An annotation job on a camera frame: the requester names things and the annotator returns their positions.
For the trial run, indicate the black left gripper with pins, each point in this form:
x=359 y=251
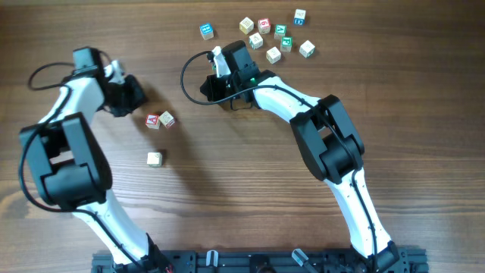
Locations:
x=126 y=97

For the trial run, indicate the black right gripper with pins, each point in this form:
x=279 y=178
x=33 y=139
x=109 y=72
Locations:
x=213 y=88

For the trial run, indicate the red letter A block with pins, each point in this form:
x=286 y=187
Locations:
x=153 y=121

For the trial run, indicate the wooden block red picture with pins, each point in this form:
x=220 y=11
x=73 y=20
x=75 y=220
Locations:
x=167 y=119

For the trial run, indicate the plain yellow picture block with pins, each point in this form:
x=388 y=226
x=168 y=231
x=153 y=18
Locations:
x=154 y=159

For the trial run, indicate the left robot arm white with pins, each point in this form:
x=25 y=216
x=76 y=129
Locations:
x=63 y=169

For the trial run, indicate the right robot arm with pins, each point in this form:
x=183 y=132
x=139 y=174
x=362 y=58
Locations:
x=328 y=142

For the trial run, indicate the wooden block yellow green picture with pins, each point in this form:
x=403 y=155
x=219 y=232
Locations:
x=273 y=55

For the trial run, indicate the wooden block green side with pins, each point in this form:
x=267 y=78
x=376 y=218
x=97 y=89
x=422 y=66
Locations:
x=256 y=41

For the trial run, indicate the green letter F block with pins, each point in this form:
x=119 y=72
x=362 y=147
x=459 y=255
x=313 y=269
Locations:
x=286 y=44

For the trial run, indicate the red number 9 block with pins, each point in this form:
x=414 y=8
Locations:
x=264 y=26

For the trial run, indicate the blue top wooden block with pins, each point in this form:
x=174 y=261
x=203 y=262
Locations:
x=206 y=31

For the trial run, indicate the green letter V block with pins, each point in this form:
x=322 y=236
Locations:
x=280 y=31

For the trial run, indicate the wooden block right end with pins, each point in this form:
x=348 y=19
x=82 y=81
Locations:
x=307 y=49

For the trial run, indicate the wooden block blue C side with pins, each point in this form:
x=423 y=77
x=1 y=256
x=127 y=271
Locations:
x=299 y=17

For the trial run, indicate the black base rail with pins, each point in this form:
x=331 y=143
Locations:
x=332 y=260

